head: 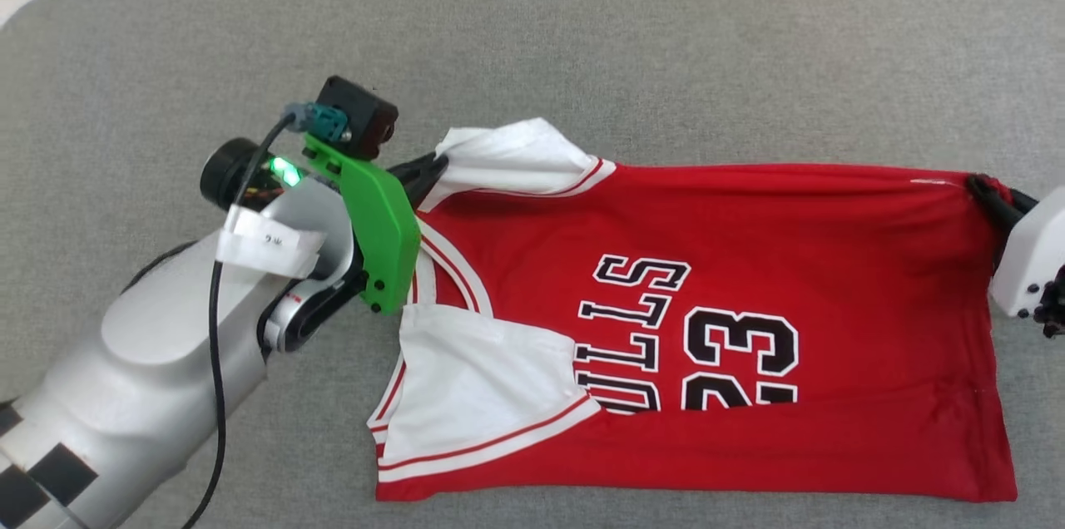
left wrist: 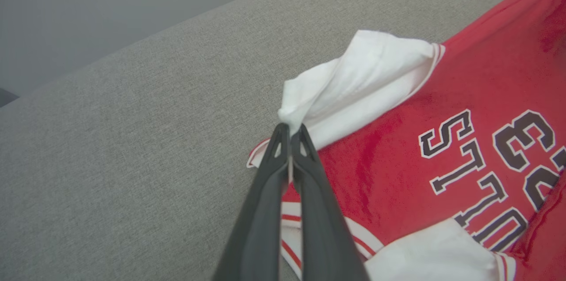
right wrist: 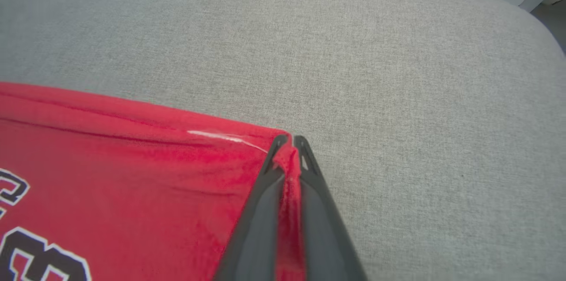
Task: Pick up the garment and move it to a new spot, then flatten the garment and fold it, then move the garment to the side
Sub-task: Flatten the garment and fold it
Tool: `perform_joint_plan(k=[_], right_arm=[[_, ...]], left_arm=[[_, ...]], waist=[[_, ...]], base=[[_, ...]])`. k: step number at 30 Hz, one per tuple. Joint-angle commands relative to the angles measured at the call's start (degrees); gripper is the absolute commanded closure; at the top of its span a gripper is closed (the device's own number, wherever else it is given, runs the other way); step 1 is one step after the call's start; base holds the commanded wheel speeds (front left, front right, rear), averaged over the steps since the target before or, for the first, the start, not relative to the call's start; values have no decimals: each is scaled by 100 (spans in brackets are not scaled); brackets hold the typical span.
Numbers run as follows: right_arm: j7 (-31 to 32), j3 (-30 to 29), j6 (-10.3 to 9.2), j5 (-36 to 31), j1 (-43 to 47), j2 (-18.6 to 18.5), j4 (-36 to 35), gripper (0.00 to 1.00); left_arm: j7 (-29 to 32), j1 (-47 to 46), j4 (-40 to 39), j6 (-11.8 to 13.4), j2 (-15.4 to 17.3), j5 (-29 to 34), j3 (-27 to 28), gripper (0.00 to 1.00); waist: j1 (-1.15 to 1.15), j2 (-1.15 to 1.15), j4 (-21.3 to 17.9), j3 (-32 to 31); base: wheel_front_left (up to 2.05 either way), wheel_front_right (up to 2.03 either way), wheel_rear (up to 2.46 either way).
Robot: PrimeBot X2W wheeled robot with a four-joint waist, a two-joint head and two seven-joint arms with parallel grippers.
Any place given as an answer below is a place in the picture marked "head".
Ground white paper label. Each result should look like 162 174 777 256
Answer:
216 204 327 279

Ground black left cable teal plug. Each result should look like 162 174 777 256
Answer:
178 101 349 529

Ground red and white basketball jersey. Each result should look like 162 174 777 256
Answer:
366 117 1021 505

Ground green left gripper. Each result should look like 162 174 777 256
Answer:
301 132 451 316

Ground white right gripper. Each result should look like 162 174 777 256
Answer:
967 172 1065 320

